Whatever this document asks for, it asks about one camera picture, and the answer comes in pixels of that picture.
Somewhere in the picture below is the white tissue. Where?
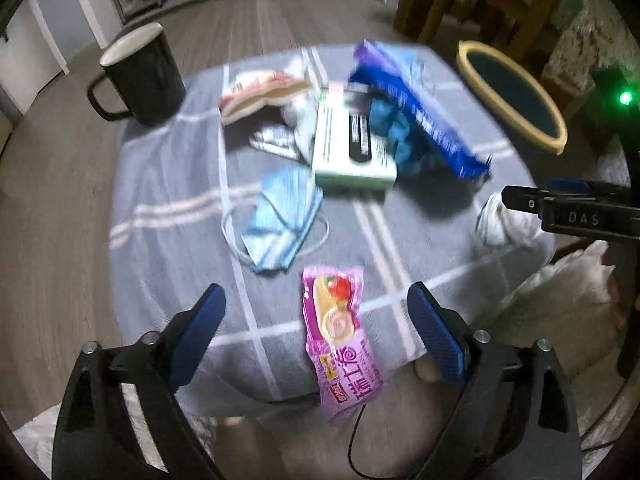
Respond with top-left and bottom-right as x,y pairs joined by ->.
475,192 -> 542,248

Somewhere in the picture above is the teal wrapper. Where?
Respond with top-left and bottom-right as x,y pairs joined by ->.
369,98 -> 433,176

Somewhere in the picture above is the blue and white plastic bag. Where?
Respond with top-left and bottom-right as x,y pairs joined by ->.
349,40 -> 491,182

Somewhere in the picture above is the light blue face mask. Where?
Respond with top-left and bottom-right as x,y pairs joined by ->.
220,166 -> 330,273

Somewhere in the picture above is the red and white snack wrapper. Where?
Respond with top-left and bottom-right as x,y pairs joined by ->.
218,70 -> 311,126

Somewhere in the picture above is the white textured paper towel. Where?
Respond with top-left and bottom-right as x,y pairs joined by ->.
281,50 -> 320,165

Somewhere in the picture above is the teal trash bin yellow rim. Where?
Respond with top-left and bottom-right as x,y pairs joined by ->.
456,40 -> 568,156

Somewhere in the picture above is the beige fluffy cushion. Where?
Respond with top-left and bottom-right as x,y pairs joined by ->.
414,238 -> 626,386

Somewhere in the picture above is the pink snack package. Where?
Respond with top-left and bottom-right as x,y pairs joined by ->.
302,266 -> 383,422

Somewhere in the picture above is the lace patterned tablecloth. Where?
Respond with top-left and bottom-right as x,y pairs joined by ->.
374,0 -> 640,97

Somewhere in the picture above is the grey checked table cloth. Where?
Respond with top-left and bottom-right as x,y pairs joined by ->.
110,46 -> 554,416

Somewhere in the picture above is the white green medicine box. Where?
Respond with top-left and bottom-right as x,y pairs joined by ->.
311,81 -> 397,192

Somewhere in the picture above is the silver foil blister pack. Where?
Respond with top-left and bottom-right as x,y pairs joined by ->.
248,124 -> 300,160

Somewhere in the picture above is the black mug white inside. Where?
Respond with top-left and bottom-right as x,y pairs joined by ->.
87,23 -> 186,127

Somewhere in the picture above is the white door with black handle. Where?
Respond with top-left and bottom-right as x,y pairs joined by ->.
1,0 -> 70,114

